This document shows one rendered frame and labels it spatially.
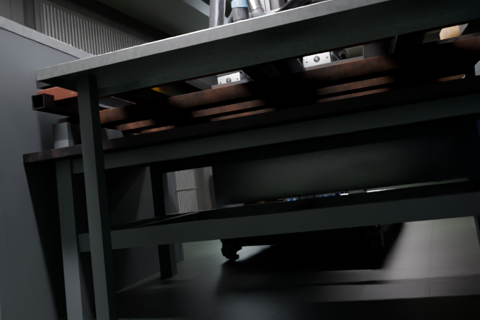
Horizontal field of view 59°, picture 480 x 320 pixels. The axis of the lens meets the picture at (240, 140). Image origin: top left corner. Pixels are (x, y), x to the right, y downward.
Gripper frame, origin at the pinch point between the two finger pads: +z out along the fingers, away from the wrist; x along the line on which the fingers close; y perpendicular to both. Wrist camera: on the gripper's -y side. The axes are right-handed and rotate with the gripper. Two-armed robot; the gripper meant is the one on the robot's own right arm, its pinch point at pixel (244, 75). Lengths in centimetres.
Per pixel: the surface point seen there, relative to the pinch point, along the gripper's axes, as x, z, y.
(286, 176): 16, 48, 10
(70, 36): 257, -163, -280
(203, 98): -48, 18, -3
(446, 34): -33, 9, 78
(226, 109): -27.0, 19.3, -2.0
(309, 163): 16, 43, 22
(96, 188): -83, 45, -25
